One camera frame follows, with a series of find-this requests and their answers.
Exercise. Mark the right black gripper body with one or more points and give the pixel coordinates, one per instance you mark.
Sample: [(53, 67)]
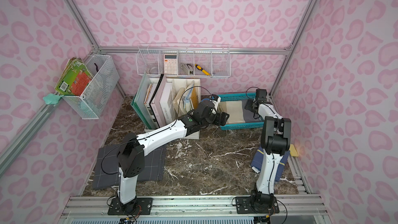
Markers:
[(259, 95)]

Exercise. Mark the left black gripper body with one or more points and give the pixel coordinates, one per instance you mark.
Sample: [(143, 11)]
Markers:
[(222, 119)]

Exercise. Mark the teal plastic basket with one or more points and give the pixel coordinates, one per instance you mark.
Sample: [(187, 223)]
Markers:
[(236, 96)]

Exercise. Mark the cream and grey pillowcase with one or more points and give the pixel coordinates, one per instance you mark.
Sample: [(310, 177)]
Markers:
[(238, 113)]

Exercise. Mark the dark grey checked pillowcase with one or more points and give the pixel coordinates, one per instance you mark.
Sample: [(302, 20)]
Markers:
[(154, 165), (106, 172)]

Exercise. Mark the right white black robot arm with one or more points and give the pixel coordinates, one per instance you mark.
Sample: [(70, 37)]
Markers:
[(275, 141)]

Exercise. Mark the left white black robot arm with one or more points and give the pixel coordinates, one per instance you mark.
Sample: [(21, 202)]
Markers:
[(131, 154)]

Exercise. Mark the navy blue folded pillowcase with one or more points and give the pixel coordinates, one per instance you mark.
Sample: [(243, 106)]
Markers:
[(256, 163)]

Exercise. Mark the white file organizer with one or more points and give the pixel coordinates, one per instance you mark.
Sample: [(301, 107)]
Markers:
[(179, 84)]

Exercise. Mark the white book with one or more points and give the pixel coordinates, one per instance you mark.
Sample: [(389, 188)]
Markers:
[(166, 102)]

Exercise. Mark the yellow utility knife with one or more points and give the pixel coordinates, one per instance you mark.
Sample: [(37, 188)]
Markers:
[(202, 70)]

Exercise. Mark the grey stapler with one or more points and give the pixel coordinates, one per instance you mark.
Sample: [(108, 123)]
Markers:
[(187, 69)]

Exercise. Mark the pink book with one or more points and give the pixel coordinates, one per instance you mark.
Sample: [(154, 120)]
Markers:
[(155, 101)]

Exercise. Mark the yellow sticky note pad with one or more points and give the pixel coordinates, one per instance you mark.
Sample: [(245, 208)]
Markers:
[(293, 151)]

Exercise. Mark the pink calculator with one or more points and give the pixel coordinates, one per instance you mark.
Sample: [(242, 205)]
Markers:
[(170, 64)]

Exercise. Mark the clear tape roll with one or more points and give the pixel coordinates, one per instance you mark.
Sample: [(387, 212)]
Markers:
[(154, 70)]

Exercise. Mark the green folder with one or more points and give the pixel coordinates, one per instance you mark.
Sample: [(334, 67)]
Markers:
[(139, 106)]

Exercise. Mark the green red booklet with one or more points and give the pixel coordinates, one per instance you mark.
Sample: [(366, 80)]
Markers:
[(74, 79)]

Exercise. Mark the mint green clip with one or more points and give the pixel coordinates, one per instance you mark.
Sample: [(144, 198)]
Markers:
[(52, 99)]

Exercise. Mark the white wire wall shelf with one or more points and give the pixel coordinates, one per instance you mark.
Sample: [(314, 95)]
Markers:
[(215, 60)]

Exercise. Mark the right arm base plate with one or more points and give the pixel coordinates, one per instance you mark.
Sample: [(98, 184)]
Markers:
[(247, 205)]

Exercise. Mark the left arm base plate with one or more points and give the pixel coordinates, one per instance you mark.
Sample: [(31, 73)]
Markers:
[(138, 206)]

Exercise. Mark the white mesh wall basket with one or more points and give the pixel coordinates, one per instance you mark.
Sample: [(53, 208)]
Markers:
[(91, 103)]

